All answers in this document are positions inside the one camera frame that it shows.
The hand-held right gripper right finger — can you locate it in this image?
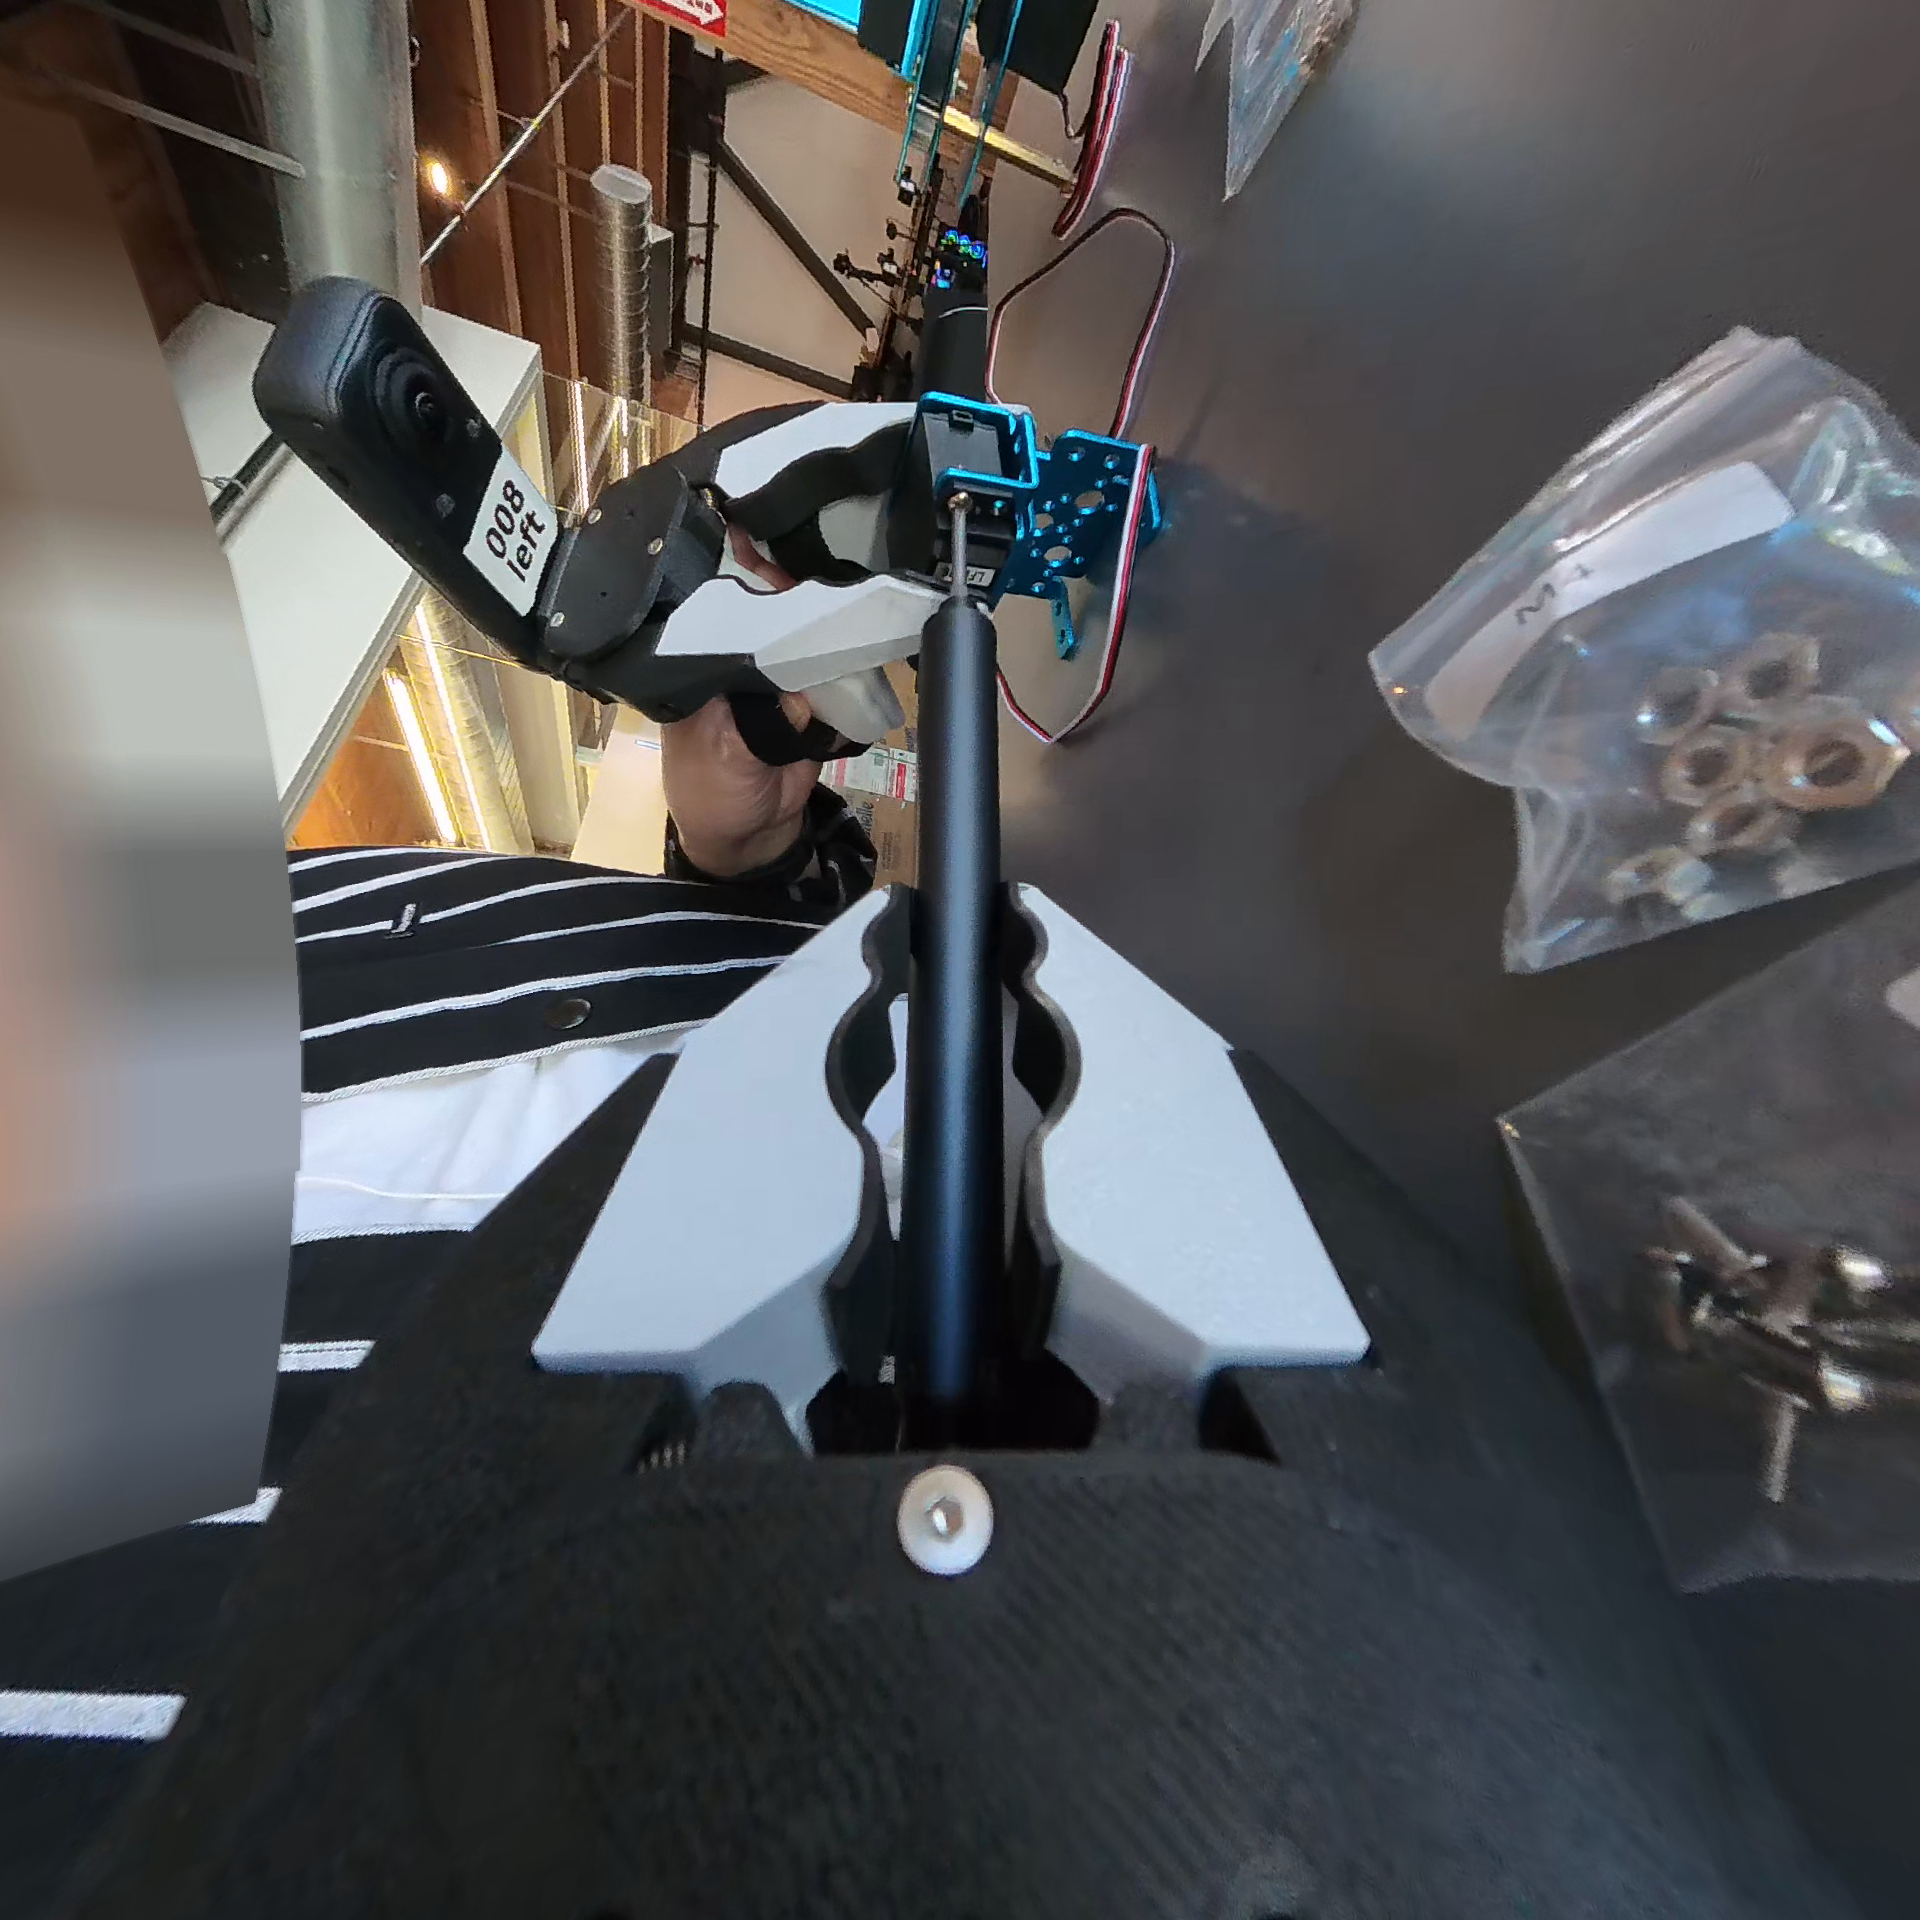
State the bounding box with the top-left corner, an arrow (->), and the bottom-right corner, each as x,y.
1008,882 -> 1375,1374

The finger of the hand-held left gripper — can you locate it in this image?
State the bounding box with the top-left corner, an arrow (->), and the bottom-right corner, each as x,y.
652,574 -> 969,741
660,400 -> 939,588

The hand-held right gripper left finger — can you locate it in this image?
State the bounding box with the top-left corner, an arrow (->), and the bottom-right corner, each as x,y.
532,882 -> 916,1419

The red white black servo cable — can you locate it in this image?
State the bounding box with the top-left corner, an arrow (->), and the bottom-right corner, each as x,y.
983,207 -> 1183,747
1049,18 -> 1135,240

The black screwdriver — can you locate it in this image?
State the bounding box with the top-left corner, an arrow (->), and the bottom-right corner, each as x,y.
892,495 -> 1011,1444

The dark brown desk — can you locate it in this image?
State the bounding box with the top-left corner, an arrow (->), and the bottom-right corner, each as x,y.
884,0 -> 1920,1920

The person's left hand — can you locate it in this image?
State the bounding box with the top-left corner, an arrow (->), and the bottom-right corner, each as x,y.
664,696 -> 830,882

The black white striped shirt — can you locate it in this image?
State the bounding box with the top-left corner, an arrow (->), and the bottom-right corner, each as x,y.
0,839 -> 904,1920

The white undershirt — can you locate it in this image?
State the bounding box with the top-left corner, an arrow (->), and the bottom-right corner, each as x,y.
292,1050 -> 676,1248

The clear bag of screws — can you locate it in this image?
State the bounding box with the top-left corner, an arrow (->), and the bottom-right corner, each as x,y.
1497,895 -> 1920,1595

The clear labelled parts bag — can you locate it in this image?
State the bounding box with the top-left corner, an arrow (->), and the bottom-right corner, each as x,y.
1223,0 -> 1362,203

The clear bag of nuts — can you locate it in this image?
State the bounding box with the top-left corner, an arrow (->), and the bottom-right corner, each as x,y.
1367,325 -> 1920,974

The corrugated silver duct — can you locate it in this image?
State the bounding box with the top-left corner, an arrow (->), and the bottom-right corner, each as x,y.
587,162 -> 681,435

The silver ventilation duct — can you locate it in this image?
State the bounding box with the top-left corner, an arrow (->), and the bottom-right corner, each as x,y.
248,0 -> 433,325

